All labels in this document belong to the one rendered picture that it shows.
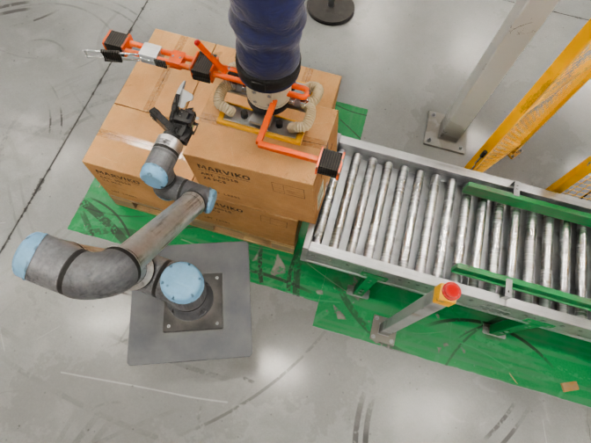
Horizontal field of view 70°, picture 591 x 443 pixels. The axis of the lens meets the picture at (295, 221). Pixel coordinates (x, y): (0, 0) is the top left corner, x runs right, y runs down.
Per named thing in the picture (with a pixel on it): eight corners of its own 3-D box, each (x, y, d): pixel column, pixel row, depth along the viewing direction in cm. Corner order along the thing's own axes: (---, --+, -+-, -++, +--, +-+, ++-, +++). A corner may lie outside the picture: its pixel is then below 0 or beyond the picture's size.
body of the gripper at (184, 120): (200, 122, 153) (187, 149, 148) (177, 116, 153) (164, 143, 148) (196, 109, 145) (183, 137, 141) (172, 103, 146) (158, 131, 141)
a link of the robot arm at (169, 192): (179, 207, 155) (173, 193, 143) (150, 197, 155) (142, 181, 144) (191, 186, 158) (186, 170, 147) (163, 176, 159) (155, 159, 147)
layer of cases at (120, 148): (332, 116, 291) (341, 76, 254) (294, 246, 254) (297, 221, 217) (170, 73, 298) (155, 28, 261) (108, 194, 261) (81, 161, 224)
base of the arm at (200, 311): (210, 322, 173) (208, 317, 164) (164, 320, 172) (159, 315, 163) (215, 278, 181) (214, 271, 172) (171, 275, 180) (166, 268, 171)
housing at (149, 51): (164, 54, 163) (162, 45, 158) (158, 67, 160) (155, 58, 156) (148, 49, 163) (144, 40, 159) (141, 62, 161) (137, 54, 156)
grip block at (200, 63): (221, 65, 162) (219, 54, 156) (212, 84, 158) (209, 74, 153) (200, 60, 162) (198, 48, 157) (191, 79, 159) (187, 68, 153)
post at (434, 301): (390, 325, 253) (458, 286, 160) (388, 337, 250) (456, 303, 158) (379, 323, 253) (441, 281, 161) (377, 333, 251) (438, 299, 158)
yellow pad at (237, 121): (307, 126, 165) (308, 118, 161) (300, 146, 161) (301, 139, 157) (224, 104, 167) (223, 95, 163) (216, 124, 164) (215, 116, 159)
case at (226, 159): (336, 158, 224) (339, 110, 188) (315, 224, 209) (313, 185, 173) (232, 134, 235) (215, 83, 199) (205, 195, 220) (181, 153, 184)
